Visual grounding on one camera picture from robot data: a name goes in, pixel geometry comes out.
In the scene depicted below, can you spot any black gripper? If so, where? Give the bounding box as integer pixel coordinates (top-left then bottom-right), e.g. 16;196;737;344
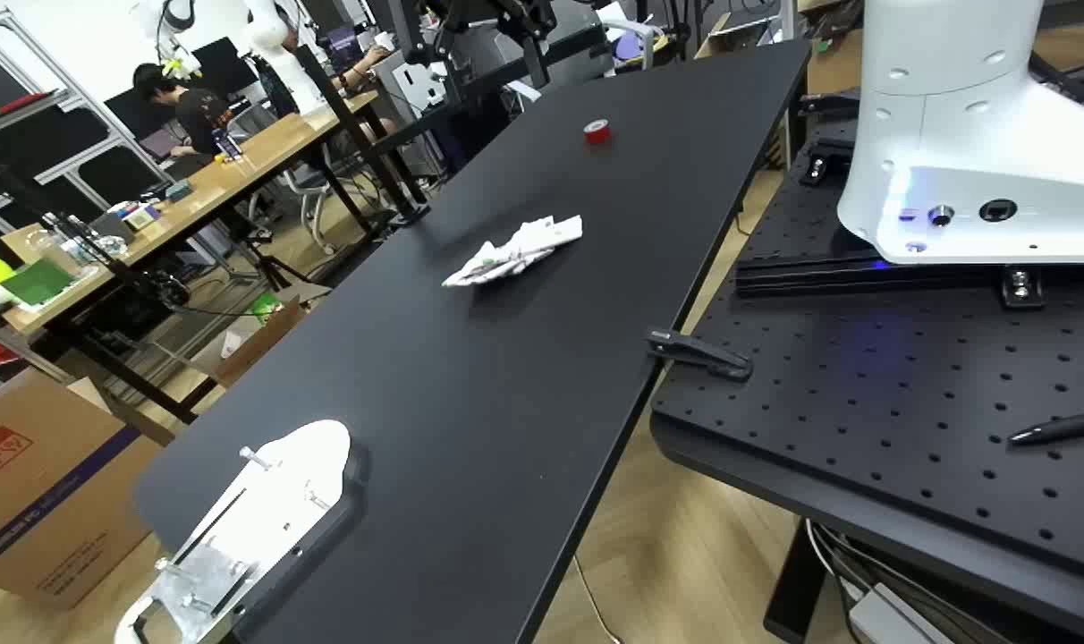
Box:
426;0;561;59

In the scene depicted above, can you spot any white patterned cloth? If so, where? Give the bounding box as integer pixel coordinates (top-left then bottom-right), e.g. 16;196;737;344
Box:
442;212;586;290

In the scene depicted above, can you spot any seated person in black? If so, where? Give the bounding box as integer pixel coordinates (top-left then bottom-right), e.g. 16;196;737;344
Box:
130;60;240;166

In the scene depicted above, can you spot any red and white tape roll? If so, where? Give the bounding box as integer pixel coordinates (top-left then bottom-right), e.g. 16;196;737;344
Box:
579;116;618;149

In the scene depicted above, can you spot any long wooden desk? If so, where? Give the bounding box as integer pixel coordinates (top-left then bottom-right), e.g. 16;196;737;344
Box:
0;88;384;344

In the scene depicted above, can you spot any grey metal shelf rack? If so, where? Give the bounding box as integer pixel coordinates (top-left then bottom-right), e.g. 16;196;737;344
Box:
0;7;167;229

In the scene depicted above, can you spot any green flat board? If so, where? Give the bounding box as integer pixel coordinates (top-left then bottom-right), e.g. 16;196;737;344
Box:
0;257;80;313

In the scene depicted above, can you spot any black perforated breadboard table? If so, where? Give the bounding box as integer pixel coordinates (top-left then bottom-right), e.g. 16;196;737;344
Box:
649;117;1084;642

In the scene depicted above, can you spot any large cardboard box red label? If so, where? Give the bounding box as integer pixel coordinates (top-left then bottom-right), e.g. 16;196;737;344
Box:
0;364;167;617

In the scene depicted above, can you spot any black pen tool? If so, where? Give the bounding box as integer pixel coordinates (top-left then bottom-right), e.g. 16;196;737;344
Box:
1006;403;1084;450

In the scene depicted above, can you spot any grey power strip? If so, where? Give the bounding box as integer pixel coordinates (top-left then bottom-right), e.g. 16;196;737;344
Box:
844;580;962;644

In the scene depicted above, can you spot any black clamp handle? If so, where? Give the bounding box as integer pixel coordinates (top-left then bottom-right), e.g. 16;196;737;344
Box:
649;328;757;383

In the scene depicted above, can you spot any black aluminium rail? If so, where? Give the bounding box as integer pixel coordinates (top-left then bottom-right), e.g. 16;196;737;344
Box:
735;252;1084;301

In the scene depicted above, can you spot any silver bolt bracket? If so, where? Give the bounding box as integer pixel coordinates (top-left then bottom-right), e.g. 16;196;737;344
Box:
1000;269;1048;314

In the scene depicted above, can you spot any thin floor cable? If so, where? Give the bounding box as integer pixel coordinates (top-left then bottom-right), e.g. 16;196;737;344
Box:
573;556;628;644

